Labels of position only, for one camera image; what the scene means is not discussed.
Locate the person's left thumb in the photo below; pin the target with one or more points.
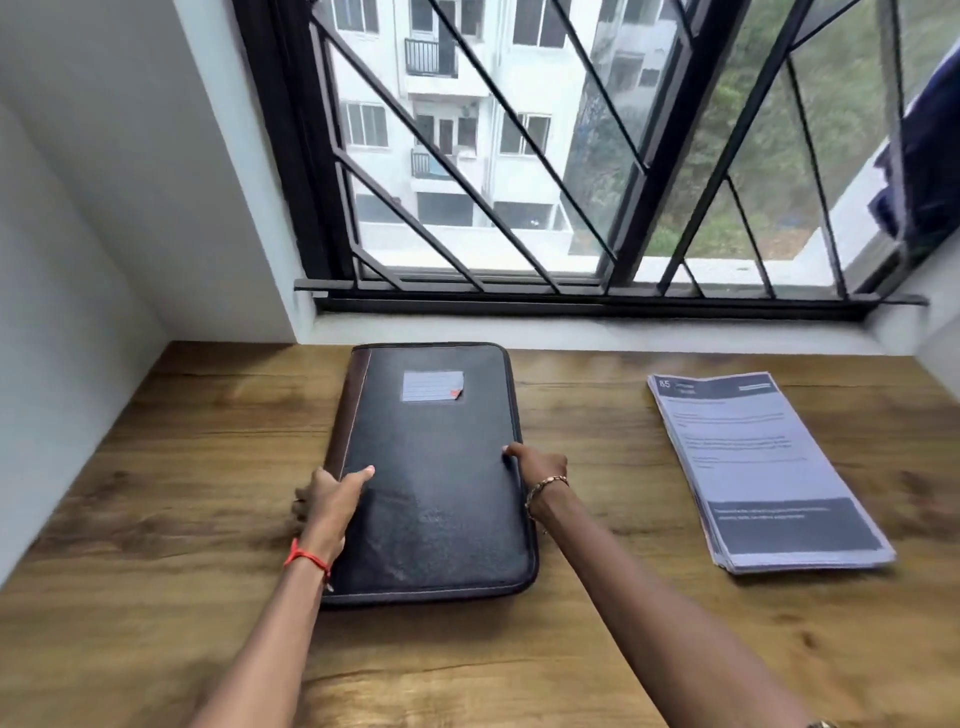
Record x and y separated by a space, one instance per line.
355 475

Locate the dark blue hanging cloth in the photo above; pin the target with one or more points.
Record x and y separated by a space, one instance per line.
919 172

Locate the person's left forearm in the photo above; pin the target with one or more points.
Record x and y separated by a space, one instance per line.
266 645

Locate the stack of printed paper sheets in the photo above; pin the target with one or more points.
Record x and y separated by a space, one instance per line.
757 465

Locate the black metal window grille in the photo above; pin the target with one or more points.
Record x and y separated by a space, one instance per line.
585 165

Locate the black zippered document folder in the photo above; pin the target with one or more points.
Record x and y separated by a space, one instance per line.
435 480

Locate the person's right hand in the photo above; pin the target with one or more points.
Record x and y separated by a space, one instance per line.
541 472

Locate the white apartment building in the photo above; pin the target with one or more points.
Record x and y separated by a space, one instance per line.
480 127

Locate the person's left hand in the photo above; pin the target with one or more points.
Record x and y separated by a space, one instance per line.
328 504

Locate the person's right thumb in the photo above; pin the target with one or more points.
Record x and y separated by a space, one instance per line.
519 451

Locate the red thread wristband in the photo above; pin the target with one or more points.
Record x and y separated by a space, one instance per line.
309 559

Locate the person's right forearm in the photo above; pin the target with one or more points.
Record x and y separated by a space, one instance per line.
652 622

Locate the pale label on folder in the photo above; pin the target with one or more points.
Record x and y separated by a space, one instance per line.
433 386

